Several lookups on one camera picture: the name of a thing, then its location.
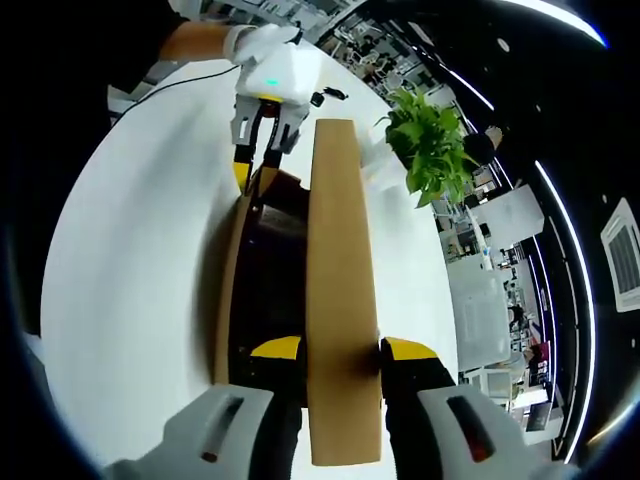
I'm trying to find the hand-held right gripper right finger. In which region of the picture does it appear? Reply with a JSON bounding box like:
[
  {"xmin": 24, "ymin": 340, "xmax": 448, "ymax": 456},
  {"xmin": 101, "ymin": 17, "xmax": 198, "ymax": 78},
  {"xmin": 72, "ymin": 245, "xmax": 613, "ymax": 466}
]
[{"xmin": 379, "ymin": 337, "xmax": 569, "ymax": 480}]

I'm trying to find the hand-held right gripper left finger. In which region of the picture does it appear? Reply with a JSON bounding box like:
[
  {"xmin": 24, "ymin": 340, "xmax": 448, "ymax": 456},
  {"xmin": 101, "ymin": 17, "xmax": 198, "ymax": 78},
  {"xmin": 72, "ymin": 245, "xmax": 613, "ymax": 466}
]
[{"xmin": 107, "ymin": 335, "xmax": 304, "ymax": 480}]

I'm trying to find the brown cardboard shoe box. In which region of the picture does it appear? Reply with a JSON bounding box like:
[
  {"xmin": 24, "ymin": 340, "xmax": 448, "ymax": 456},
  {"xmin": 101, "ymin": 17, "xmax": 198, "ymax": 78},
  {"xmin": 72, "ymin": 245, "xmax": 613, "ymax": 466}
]
[{"xmin": 212, "ymin": 118, "xmax": 385, "ymax": 467}]

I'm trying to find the person's left hand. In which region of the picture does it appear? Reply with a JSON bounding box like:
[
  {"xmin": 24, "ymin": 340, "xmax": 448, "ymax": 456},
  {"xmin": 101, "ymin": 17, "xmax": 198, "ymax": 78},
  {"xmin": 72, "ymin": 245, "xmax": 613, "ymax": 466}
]
[{"xmin": 224, "ymin": 22, "xmax": 302, "ymax": 67}]

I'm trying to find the white plant pot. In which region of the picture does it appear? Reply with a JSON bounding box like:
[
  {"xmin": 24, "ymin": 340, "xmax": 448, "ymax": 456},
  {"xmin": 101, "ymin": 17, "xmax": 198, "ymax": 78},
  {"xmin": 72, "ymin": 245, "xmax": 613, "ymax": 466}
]
[{"xmin": 362, "ymin": 127, "xmax": 416, "ymax": 194}]

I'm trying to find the white partition panel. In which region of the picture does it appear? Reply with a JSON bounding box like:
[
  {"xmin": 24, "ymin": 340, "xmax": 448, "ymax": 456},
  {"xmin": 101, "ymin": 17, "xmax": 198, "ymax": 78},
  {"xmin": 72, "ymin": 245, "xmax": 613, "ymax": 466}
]
[
  {"xmin": 469, "ymin": 184, "xmax": 546, "ymax": 236},
  {"xmin": 447, "ymin": 272, "xmax": 512, "ymax": 371}
]

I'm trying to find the green potted plant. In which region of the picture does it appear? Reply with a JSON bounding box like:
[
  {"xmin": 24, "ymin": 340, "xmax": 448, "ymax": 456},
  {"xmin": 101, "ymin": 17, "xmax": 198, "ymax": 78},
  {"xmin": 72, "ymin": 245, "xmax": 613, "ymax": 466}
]
[{"xmin": 374, "ymin": 85, "xmax": 482, "ymax": 210}]

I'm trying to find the white ceiling light strip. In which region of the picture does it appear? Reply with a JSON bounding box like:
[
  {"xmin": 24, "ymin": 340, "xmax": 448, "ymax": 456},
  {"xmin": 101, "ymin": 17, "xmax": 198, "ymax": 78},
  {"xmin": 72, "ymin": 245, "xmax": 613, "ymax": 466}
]
[
  {"xmin": 519, "ymin": 0, "xmax": 610, "ymax": 50},
  {"xmin": 533, "ymin": 159, "xmax": 597, "ymax": 464}
]

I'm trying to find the white ceiling air vent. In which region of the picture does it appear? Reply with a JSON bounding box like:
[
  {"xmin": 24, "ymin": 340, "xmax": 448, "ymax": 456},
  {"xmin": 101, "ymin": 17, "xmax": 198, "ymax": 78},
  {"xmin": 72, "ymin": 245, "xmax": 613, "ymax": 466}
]
[{"xmin": 599, "ymin": 197, "xmax": 640, "ymax": 314}]

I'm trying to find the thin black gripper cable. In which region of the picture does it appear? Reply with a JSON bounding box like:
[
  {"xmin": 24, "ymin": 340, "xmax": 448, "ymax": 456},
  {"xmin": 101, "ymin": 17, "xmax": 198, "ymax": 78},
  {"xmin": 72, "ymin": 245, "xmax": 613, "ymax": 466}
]
[{"xmin": 112, "ymin": 59, "xmax": 242, "ymax": 124}]

